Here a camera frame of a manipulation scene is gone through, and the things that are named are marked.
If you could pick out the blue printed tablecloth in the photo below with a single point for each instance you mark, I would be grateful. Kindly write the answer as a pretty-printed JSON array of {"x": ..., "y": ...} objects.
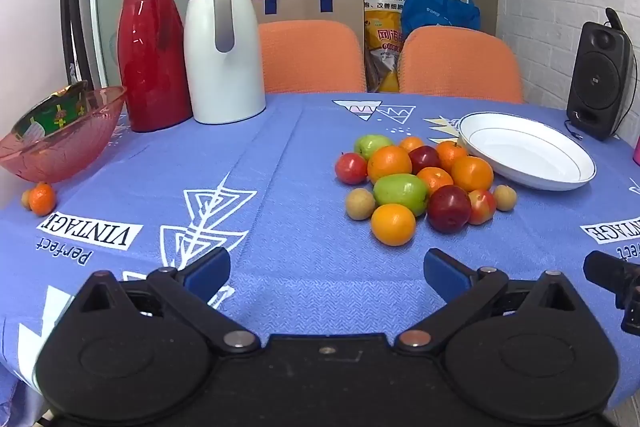
[{"x": 275, "y": 207}]

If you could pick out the small tangerine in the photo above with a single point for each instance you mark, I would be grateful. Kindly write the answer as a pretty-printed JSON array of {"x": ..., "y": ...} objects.
[{"x": 411, "y": 143}]

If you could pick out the pink bottle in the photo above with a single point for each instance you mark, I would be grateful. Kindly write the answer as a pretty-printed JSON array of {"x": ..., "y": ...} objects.
[{"x": 636, "y": 154}]

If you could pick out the dark red apple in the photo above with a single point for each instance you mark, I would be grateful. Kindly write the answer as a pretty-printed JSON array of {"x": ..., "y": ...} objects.
[{"x": 448, "y": 208}]

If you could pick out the green patterned bowl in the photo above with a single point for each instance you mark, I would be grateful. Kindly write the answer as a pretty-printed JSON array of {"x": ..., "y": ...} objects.
[{"x": 45, "y": 119}]

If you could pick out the white thermos jug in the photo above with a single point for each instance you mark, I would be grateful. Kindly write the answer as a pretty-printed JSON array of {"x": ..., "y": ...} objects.
[{"x": 225, "y": 82}]

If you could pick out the white plate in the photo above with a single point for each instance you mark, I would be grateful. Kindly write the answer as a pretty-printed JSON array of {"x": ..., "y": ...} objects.
[{"x": 525, "y": 157}]

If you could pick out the large orange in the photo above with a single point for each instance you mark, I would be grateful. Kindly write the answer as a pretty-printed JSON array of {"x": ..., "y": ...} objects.
[{"x": 389, "y": 163}]

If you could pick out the blue fabric bag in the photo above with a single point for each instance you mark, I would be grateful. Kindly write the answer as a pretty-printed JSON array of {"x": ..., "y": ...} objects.
[{"x": 435, "y": 12}]

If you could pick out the bright red plum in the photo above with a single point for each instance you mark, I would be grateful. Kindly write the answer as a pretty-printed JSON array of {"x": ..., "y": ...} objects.
[{"x": 351, "y": 168}]

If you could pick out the red yellow nectarine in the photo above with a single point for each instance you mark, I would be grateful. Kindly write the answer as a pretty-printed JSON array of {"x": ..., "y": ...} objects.
[{"x": 482, "y": 207}]

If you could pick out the tan round fruit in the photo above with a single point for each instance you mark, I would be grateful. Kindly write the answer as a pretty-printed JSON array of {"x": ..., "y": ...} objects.
[
  {"x": 505, "y": 197},
  {"x": 360, "y": 204}
]

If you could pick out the oval green apple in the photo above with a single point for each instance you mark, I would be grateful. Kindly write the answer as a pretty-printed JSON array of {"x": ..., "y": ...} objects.
[{"x": 400, "y": 193}]

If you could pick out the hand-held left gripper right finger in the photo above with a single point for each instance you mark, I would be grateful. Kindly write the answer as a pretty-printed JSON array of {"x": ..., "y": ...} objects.
[{"x": 442, "y": 272}]

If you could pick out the yellowish orange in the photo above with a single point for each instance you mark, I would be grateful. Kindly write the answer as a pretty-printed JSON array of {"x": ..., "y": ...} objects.
[{"x": 393, "y": 224}]

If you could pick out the pink glass bowl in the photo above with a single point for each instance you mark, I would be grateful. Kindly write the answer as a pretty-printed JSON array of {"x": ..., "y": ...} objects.
[{"x": 75, "y": 147}]

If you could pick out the yellow plastic bag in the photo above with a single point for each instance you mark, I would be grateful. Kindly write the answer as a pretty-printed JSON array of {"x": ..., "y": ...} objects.
[{"x": 382, "y": 72}]

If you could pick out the tangerine with stem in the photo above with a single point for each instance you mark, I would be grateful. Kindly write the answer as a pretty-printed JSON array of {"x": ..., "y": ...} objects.
[{"x": 447, "y": 152}]

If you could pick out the orange chair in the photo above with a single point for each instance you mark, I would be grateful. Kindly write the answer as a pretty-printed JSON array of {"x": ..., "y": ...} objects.
[
  {"x": 310, "y": 57},
  {"x": 455, "y": 67}
]

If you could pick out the black speaker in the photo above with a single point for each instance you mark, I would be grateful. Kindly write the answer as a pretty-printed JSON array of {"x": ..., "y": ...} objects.
[{"x": 595, "y": 82}]

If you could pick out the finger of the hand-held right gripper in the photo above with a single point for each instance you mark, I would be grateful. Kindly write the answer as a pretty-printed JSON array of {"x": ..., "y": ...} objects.
[{"x": 605, "y": 269}]

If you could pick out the dark red plum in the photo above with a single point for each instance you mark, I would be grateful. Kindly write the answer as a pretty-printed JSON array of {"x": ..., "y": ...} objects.
[{"x": 425, "y": 157}]

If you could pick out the red thermos jug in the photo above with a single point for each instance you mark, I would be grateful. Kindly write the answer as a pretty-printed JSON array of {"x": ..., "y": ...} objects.
[{"x": 150, "y": 72}]

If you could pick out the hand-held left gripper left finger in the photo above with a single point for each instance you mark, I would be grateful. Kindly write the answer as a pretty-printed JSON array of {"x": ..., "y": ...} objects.
[{"x": 210, "y": 269}]

